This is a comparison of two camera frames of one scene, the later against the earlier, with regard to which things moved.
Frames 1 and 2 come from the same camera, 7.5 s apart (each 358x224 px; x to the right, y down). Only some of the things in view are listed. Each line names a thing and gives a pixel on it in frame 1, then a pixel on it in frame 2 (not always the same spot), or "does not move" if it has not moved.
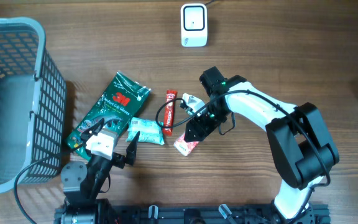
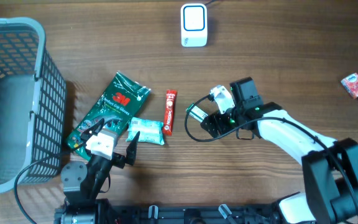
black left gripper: x=119 y=160 does not move
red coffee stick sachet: x=169 y=111 does not move
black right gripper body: x=208 y=120 → x=225 y=122
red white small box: x=184 y=147 → x=355 y=86
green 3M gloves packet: x=117 y=104 does not move
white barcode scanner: x=194 y=25 does not move
